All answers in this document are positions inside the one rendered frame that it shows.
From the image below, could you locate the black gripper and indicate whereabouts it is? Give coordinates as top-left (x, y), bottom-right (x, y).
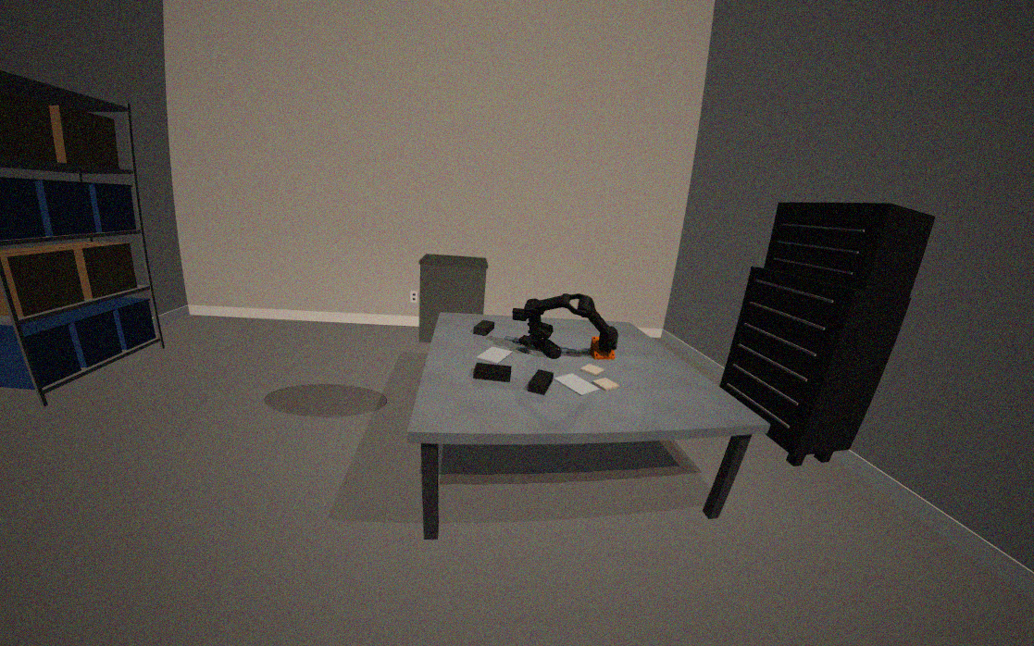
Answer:
top-left (519, 322), bottom-right (542, 350)

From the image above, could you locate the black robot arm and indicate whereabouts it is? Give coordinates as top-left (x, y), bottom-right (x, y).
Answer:
top-left (512, 293), bottom-right (618, 353)

